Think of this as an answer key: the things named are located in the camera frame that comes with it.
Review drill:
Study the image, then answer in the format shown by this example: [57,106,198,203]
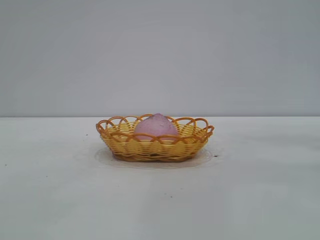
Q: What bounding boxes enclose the yellow orange woven basket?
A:
[95,113,216,162]

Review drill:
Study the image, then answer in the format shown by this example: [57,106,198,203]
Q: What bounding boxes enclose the pink peach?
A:
[134,112,179,141]

